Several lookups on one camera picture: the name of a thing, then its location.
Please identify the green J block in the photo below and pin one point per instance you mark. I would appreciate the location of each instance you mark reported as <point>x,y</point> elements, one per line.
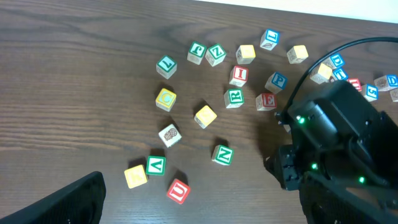
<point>196,52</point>

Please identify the blue D block right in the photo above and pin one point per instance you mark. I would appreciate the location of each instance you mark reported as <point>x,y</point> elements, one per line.
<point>386,82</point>

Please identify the blue L block top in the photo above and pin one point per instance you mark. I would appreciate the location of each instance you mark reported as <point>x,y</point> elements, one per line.
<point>269,39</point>

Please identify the blue P block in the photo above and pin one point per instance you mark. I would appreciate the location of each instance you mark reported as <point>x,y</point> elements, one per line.
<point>276,83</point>

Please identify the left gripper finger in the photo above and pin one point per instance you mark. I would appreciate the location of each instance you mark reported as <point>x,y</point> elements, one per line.
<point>79,202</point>

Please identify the red E block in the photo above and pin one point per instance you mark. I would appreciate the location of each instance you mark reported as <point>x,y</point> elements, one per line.
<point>266,102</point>

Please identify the blue T block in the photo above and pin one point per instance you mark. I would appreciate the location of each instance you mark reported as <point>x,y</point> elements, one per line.
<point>338,74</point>

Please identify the yellow C block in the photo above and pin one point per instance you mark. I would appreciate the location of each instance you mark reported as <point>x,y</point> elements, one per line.
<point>165,99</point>

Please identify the blue d block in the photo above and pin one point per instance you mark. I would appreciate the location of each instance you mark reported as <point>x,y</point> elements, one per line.
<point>334,61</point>
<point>386,82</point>

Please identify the yellow block centre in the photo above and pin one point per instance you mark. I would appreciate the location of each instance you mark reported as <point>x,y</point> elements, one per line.
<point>321,74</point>

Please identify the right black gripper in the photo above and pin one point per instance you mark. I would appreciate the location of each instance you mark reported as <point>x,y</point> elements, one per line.
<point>284,165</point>

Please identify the red I block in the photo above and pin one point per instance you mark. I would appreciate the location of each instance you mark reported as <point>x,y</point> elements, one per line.
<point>238,76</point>

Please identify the yellow K block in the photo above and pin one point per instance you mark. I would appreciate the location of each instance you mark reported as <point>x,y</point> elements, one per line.
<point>135,176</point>

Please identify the green N block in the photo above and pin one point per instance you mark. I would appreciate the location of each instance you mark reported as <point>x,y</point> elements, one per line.
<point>223,155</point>

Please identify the green Z block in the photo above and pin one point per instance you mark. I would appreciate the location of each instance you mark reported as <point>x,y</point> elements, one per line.
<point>215,54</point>

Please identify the red U block left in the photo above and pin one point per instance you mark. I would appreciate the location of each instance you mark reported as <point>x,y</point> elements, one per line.
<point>178,191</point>

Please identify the blue 5 block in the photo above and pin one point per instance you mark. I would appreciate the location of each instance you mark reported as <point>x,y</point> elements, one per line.
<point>369,92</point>

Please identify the yellow tilted block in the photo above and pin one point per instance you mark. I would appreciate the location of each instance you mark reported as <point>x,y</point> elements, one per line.
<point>205,116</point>

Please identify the pineapple picture block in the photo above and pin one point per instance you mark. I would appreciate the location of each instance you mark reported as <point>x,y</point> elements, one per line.
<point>170,135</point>

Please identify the yellow S block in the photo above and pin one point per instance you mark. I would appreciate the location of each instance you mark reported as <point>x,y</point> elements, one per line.
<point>245,54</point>

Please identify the yellow O block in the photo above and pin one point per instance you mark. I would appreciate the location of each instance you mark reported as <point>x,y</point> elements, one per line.
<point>297,54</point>

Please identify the blue D block centre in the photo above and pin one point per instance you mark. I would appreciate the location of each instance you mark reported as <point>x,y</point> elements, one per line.
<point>334,61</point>

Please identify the green V block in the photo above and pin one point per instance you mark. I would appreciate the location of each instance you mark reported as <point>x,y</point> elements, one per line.
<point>156,165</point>

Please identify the green L block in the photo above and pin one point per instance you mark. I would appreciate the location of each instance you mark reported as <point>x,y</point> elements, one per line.
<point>166,66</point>

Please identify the green R block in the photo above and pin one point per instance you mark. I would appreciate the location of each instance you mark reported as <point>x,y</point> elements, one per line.
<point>234,98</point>

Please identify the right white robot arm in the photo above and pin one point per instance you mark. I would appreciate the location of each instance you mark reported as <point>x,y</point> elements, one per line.
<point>342,159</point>

